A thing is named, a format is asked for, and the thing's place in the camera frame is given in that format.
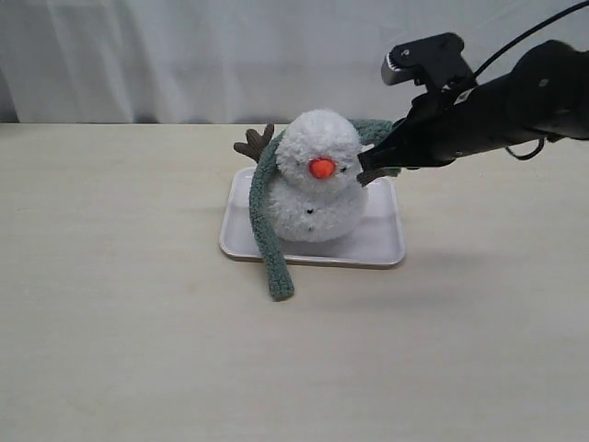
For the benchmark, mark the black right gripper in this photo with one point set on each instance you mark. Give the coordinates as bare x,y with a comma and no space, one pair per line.
473,123

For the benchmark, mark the white plush snowman toy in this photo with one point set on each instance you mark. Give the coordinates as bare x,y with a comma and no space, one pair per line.
317,184

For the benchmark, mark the green knitted scarf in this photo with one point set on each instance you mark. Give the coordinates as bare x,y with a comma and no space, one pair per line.
267,230

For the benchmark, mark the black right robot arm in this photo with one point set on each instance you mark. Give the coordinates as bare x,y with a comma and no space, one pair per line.
543,99

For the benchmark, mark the white rectangular plastic tray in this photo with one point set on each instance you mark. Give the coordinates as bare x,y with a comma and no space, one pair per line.
378,242

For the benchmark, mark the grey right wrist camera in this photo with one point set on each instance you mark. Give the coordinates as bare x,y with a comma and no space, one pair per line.
435,62

